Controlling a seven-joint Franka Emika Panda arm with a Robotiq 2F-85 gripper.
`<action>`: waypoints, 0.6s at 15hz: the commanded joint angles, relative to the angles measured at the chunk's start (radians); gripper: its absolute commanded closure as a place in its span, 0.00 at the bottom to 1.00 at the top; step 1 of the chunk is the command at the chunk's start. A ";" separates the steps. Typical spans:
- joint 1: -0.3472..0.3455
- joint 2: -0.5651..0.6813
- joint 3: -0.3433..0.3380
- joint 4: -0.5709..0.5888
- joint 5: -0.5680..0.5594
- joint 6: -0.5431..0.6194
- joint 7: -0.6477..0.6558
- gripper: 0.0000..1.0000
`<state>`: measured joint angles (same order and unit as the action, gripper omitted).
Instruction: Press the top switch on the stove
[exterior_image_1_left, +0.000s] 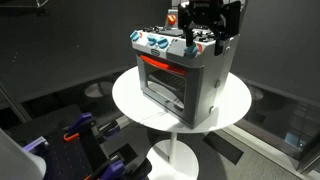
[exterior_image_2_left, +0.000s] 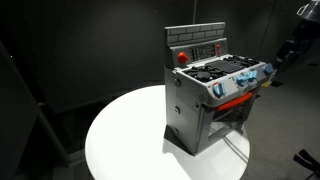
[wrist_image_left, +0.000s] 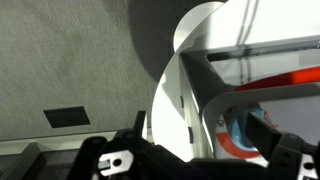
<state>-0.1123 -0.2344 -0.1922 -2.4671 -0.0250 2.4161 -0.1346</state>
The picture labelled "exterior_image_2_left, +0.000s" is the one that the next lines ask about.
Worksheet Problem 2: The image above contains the grey toy stove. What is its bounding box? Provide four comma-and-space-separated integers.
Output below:
164, 22, 276, 155

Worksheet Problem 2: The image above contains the blue middle front knob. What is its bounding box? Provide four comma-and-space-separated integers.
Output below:
236, 70, 258, 87

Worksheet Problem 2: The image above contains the black strap on floor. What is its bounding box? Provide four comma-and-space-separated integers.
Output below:
292, 149, 320, 180

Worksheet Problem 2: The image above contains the round white table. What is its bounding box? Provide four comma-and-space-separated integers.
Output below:
85, 85, 250, 180

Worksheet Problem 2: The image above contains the blue left front knob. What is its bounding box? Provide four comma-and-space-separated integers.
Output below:
213, 83, 226, 98

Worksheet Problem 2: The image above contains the blue right front knob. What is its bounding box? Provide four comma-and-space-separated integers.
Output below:
262, 64, 274, 75

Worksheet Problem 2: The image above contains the blue knob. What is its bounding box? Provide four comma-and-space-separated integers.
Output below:
213, 83, 226, 98
262, 64, 274, 75
236, 70, 258, 87

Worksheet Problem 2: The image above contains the orange oven door handle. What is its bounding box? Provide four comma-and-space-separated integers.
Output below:
216, 92, 253, 111

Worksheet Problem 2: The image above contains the red round stove knob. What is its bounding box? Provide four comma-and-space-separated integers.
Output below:
178, 52, 189, 63

